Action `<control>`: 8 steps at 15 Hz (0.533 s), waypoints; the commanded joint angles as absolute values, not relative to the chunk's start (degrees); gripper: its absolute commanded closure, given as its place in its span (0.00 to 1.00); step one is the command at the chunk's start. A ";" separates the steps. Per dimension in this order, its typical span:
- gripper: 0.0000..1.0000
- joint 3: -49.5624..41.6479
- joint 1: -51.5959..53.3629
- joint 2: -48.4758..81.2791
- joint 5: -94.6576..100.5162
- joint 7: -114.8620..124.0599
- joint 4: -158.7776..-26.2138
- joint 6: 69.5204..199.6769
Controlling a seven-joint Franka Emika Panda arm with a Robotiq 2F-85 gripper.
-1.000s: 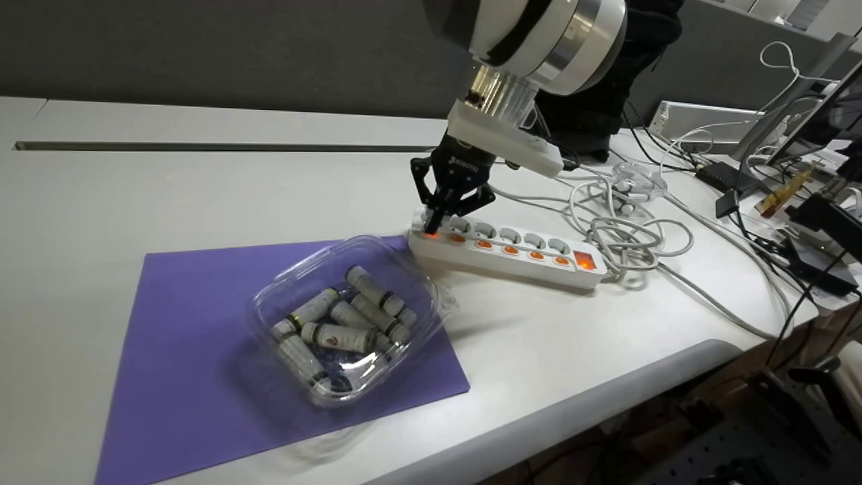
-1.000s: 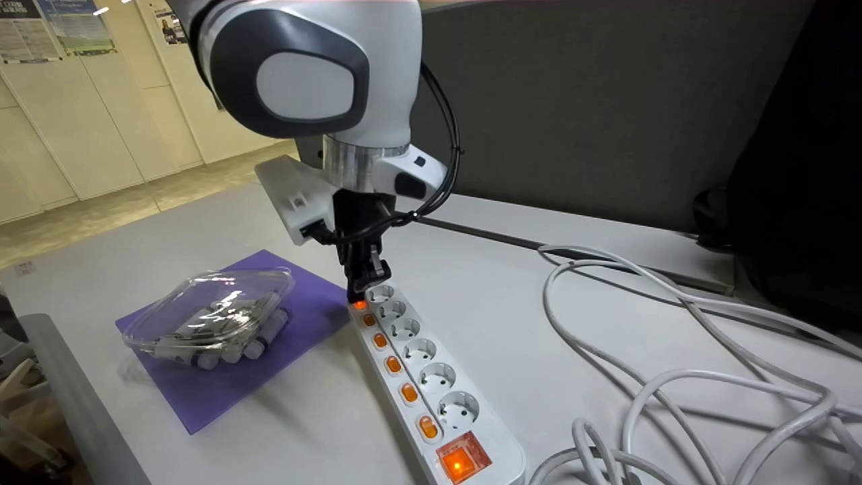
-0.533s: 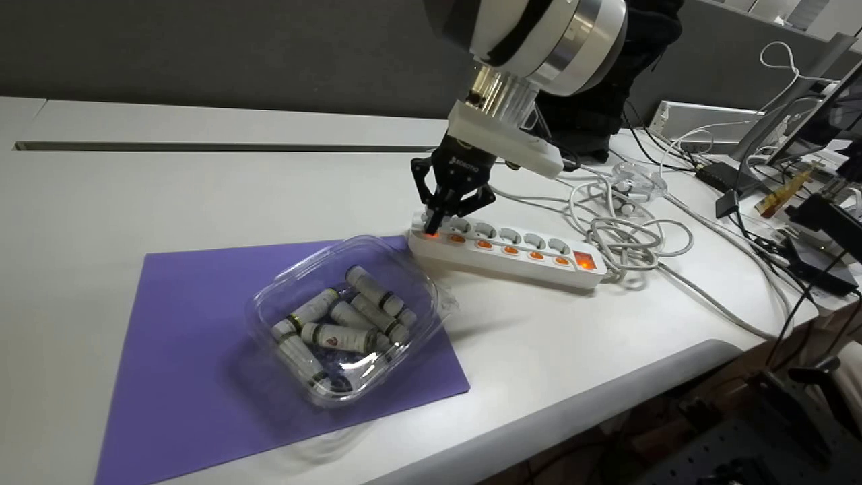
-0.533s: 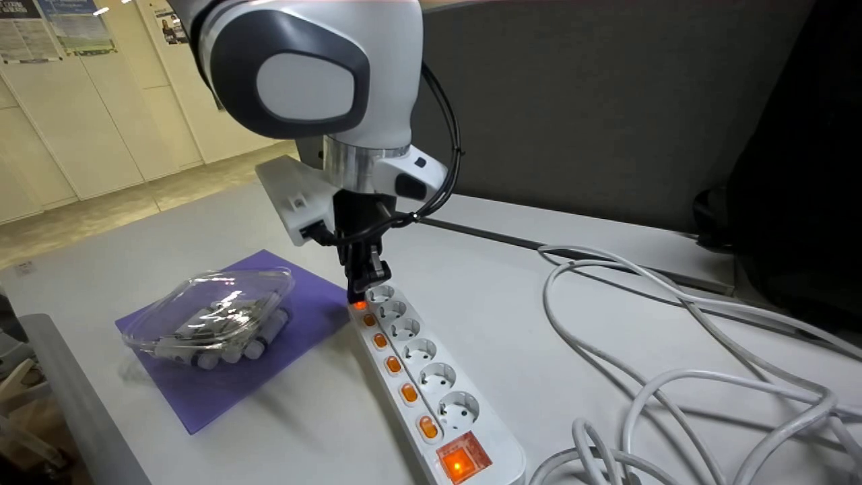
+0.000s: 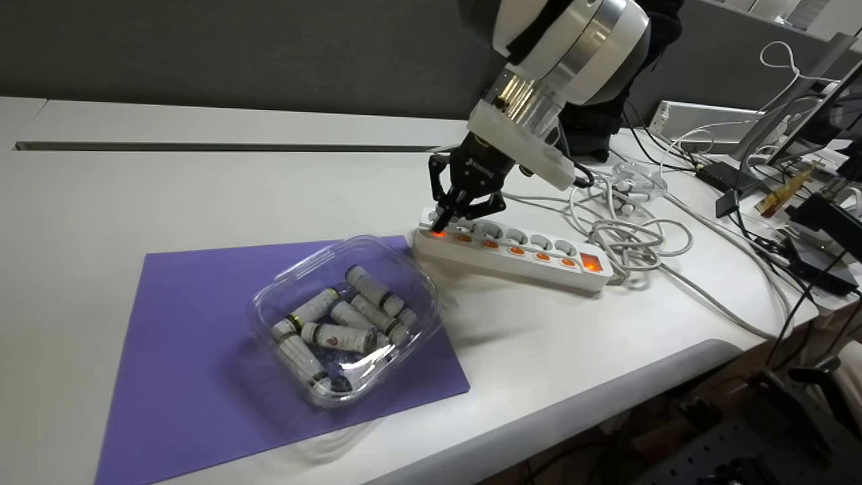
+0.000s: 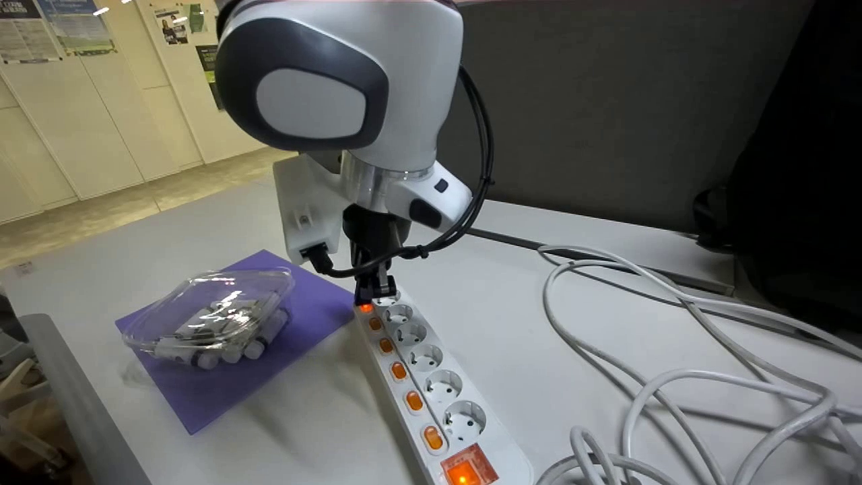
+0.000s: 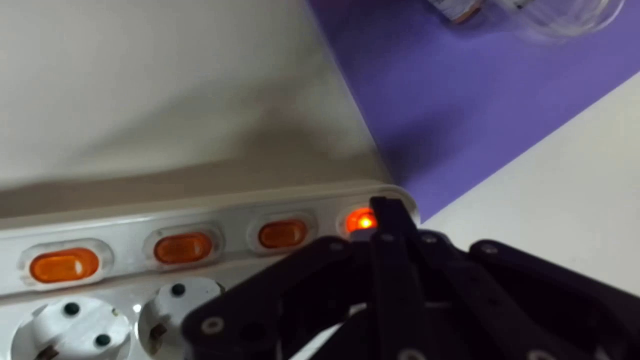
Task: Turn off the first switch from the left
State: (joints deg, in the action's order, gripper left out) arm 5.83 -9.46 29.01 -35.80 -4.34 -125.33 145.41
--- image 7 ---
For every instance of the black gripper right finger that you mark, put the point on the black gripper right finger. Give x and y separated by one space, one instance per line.
507 301

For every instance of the purple paper mat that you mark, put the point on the purple paper mat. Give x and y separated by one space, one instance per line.
467 121

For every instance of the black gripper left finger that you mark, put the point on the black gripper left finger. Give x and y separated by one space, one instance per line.
281 286

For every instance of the white multi-socket power strip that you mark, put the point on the white multi-socket power strip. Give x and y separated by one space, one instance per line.
133 220

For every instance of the clear plastic clamshell container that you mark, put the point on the clear plastic clamshell container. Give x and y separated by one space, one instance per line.
567 16

